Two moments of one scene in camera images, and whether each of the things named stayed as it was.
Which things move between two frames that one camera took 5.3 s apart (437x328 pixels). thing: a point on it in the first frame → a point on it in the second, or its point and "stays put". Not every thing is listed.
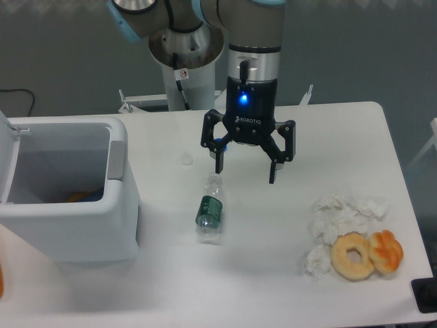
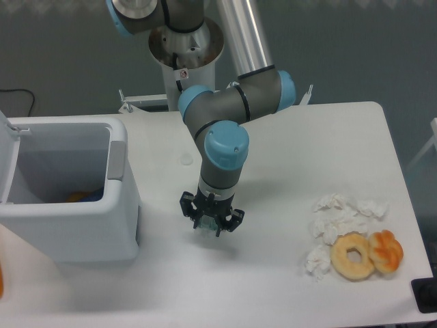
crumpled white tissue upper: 334,214 stays put
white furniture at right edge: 433,141 stays put
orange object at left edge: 1,281 stays put
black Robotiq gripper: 250,117 → 218,209
